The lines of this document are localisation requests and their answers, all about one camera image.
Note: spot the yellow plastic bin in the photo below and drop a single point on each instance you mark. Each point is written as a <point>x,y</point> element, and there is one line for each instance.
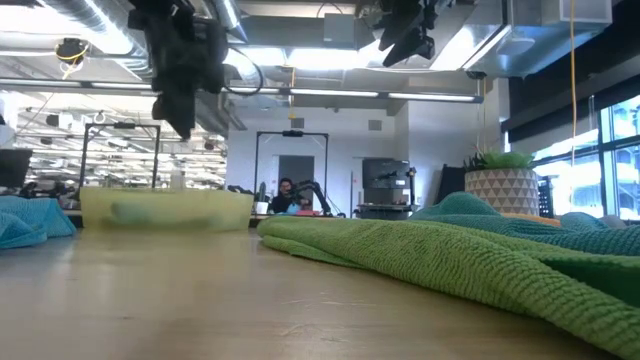
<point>235,210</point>

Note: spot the green microfiber towel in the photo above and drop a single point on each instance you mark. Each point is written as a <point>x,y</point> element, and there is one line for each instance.
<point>450,270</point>

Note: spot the black computer monitor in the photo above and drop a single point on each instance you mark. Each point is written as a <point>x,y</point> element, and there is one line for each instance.
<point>12,167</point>

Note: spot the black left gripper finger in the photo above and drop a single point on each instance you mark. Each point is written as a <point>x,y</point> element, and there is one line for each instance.
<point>164,107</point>
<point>184,117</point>

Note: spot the black cabinet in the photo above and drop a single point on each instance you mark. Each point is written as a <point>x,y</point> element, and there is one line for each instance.
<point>385,180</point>

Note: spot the succulent in triangle-patterned pot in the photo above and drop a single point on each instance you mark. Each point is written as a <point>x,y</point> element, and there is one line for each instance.
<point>502,190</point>

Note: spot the black background robot arm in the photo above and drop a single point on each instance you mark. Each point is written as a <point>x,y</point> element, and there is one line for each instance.
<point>315,189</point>

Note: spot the long ceiling light bar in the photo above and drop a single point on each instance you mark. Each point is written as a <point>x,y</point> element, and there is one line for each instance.
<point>325,93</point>

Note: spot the light blue microfiber towel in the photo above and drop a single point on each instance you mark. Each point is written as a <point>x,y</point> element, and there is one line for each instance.
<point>30,222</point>

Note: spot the black metal frame rig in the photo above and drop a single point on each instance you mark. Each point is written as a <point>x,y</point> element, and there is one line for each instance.
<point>124,125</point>
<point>292,133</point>

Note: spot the black ceiling dome fixture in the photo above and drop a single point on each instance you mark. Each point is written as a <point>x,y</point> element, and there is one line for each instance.
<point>71,50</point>

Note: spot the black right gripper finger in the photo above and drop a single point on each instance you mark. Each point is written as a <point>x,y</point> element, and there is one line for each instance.
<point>420,46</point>
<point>407,22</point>

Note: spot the person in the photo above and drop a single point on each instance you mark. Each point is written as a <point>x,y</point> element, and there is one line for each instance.
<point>285,195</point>

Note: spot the teal microfiber towel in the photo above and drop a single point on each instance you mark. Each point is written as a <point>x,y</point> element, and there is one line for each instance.
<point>465,207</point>

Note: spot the black chair back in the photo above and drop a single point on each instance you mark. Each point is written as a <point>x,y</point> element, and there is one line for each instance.
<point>452,182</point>

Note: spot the white cup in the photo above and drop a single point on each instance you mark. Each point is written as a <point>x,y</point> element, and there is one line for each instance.
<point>261,207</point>

